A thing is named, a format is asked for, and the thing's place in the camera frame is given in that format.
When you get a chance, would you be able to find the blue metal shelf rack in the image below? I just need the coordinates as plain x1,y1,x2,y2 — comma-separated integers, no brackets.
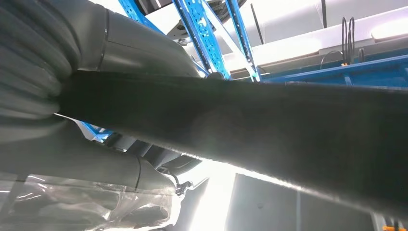
261,48,408,88
79,0,262,142

